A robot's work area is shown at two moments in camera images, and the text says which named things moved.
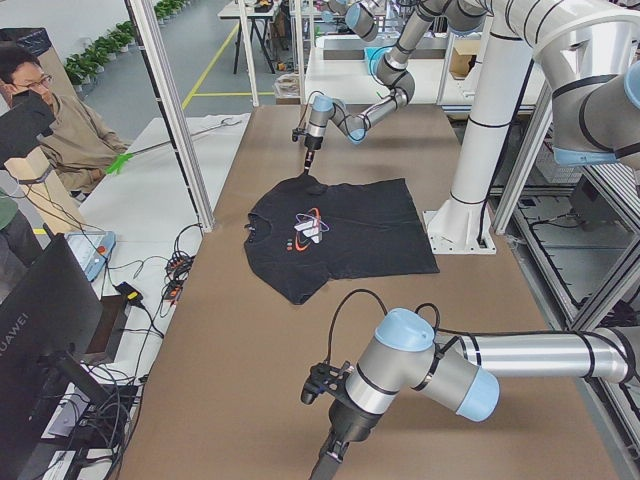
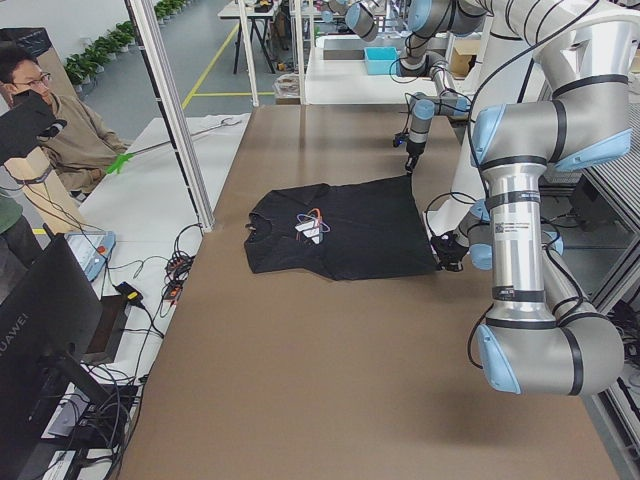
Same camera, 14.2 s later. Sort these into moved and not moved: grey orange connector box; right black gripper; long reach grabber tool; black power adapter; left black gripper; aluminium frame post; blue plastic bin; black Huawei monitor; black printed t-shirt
Moved: black printed t-shirt; left black gripper; right black gripper
Not moved: black power adapter; grey orange connector box; long reach grabber tool; aluminium frame post; blue plastic bin; black Huawei monitor
